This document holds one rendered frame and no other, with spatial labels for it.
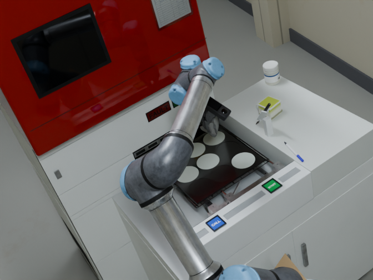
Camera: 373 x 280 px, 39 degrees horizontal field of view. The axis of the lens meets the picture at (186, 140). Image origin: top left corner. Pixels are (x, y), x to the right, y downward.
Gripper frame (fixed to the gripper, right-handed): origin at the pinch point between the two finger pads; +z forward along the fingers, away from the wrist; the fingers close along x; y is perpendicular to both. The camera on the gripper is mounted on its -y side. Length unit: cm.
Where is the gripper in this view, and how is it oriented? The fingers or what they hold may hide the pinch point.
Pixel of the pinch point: (216, 134)
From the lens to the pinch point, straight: 207.1
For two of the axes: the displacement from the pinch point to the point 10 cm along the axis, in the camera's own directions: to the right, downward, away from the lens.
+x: -5.7, 6.3, -5.2
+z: 2.5, 7.4, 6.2
